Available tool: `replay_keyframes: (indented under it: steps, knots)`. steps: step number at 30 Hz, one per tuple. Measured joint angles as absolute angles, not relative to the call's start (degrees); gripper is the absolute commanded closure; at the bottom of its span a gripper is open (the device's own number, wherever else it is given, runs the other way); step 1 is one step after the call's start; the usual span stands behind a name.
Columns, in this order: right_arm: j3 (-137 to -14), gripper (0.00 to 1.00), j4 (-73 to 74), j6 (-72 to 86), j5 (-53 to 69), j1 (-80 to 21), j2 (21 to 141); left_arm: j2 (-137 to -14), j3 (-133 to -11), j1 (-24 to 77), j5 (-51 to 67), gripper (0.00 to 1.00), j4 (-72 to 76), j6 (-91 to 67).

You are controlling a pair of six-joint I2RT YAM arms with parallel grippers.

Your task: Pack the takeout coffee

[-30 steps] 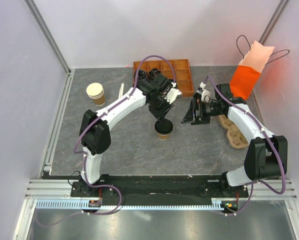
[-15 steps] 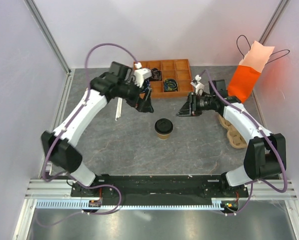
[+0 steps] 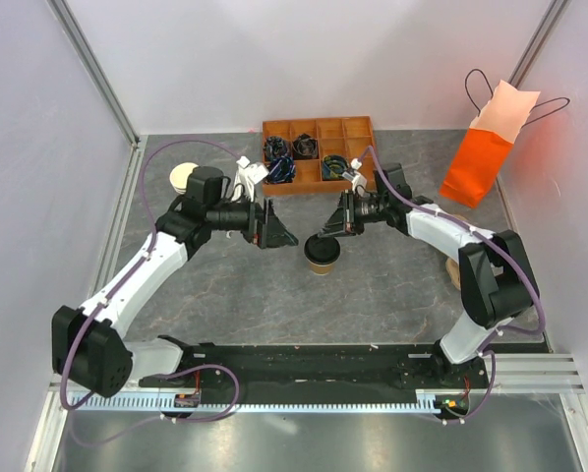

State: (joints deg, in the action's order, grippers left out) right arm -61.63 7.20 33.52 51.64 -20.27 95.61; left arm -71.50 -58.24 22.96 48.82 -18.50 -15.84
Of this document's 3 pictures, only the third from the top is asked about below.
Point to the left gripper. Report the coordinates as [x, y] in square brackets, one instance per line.
[265, 229]

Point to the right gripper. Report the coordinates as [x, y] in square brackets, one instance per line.
[343, 218]

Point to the black cup lid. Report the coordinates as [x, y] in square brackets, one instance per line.
[322, 250]

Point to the stack of paper cups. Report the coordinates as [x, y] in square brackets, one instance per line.
[179, 175]

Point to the single brown paper cup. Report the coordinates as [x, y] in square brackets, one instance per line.
[321, 269]

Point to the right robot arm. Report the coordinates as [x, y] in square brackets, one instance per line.
[497, 283]

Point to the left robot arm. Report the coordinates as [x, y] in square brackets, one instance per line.
[88, 346]

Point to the green yellow rolled tie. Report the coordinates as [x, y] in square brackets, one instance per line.
[333, 166]

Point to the blue striped rolled tie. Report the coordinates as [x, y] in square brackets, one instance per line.
[281, 170]

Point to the wooden compartment tray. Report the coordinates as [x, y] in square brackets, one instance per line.
[347, 136]

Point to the black brown rolled tie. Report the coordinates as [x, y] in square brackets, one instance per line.
[305, 147]

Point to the dark patterned rolled tie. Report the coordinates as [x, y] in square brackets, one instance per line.
[276, 147]

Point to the cardboard cup carrier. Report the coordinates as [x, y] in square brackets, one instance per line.
[452, 268]

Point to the orange paper bag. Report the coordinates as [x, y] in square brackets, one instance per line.
[490, 137]

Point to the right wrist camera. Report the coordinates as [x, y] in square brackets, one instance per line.
[353, 175]

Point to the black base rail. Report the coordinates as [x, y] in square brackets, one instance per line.
[318, 374]

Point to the white cable duct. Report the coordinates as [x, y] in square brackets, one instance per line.
[169, 402]

